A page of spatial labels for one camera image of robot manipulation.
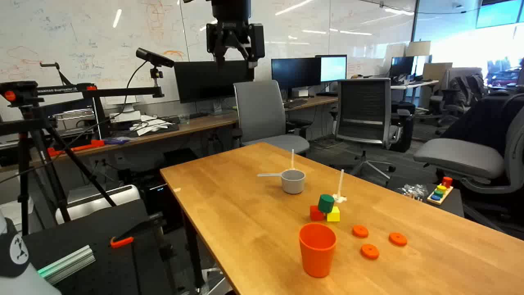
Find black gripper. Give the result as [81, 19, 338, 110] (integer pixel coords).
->
[204, 19, 266, 70]

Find green block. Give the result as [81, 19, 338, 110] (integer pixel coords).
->
[315, 193, 335, 214]

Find red-orange cube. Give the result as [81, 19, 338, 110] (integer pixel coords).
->
[307, 203, 327, 223]

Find orange plastic cup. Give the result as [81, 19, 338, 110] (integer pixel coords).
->
[297, 221, 338, 280]

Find black computer monitor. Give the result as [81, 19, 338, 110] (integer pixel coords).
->
[270, 55, 320, 100]

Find grey office chair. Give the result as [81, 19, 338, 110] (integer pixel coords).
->
[232, 78, 310, 155]
[412, 103, 524, 219]

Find long wooden desk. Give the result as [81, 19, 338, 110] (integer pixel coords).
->
[29, 95, 340, 165]

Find lit computer monitor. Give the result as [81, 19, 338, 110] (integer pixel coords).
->
[317, 52, 348, 85]

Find white papers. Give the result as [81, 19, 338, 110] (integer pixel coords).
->
[127, 113, 176, 137]

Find white lamp shade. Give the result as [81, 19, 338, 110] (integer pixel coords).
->
[404, 39, 432, 57]

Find orange bar clamp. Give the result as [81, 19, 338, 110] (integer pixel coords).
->
[47, 137, 106, 160]

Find black clamp orange tip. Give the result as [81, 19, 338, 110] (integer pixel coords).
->
[107, 211, 165, 250]

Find white metal beam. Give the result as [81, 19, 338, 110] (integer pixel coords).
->
[53, 183, 142, 226]

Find black tripod orange knobs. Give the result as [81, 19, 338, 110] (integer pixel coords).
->
[0, 78, 165, 237]

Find clear plastic bag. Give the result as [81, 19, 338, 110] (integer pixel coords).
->
[399, 183, 430, 201]

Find low black table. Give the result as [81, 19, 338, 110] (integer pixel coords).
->
[389, 170, 464, 218]

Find colourful stacking toy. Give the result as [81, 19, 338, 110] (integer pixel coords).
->
[425, 175, 455, 206]

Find black side table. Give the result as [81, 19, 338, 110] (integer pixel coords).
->
[22, 198, 181, 295]

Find aluminium bar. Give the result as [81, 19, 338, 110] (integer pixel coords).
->
[35, 244, 96, 285]

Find black white foreground device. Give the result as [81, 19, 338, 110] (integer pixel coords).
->
[0, 211, 62, 295]

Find silver measuring cup white handle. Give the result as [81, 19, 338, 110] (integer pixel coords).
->
[255, 167, 307, 196]

